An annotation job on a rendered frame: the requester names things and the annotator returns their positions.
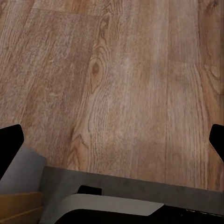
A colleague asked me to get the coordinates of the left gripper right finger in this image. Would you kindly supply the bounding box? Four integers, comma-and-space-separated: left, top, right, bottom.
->
209, 124, 224, 162

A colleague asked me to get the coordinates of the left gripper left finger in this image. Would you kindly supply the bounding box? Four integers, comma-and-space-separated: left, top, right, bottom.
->
0, 125, 24, 180

